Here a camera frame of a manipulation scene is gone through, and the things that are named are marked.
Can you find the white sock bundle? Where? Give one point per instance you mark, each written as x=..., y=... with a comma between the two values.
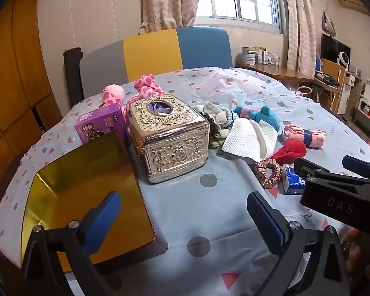
x=215, y=114

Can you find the blue tissue pack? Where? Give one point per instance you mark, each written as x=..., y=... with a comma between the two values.
x=291, y=182

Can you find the clear plastic container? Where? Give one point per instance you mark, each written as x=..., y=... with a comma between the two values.
x=272, y=59

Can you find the red knit sock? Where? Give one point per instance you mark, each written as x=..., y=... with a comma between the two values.
x=291, y=152

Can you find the pink sock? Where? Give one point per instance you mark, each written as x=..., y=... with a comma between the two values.
x=296, y=132

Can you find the wooden desk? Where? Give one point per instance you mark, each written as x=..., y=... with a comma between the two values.
x=274, y=71

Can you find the brown satin scrunchie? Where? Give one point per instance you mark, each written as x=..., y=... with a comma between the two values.
x=259, y=169

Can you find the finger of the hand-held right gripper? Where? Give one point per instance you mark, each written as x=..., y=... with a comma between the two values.
x=357, y=165
x=305, y=166

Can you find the wooden chair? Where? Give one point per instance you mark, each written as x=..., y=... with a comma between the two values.
x=330, y=67

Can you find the white plastic stool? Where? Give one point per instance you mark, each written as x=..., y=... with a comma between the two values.
x=305, y=88

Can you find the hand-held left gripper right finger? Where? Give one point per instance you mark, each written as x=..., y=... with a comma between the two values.
x=265, y=222

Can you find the air conditioner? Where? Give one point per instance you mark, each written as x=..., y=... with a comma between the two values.
x=353, y=3

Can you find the person's right hand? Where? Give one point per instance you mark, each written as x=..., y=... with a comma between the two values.
x=365, y=252

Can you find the gold metal tin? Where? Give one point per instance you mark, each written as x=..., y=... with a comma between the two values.
x=80, y=175

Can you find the multicolour chair backrest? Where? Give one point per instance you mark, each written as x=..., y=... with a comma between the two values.
x=151, y=49

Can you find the pink spotted giraffe plush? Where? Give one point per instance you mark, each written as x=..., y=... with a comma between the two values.
x=145, y=86

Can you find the white round fan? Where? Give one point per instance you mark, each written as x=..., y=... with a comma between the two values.
x=343, y=58

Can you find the wooden wardrobe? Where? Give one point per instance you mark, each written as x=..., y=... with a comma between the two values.
x=15, y=67

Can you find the cream waffle cloth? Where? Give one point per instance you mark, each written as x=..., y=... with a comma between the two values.
x=246, y=138

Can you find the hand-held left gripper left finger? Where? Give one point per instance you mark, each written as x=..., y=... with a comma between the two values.
x=103, y=219

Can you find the small white box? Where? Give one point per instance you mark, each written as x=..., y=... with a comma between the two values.
x=260, y=56

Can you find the purple cardboard box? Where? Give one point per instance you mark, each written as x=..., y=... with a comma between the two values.
x=98, y=123

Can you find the white storage shelf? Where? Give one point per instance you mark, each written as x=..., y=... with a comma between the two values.
x=362, y=104

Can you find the black monitor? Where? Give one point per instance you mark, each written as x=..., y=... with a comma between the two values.
x=331, y=47

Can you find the blue plush toy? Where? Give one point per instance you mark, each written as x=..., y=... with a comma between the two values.
x=266, y=117

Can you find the beige patterned curtain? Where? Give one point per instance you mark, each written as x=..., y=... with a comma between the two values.
x=169, y=0
x=299, y=21

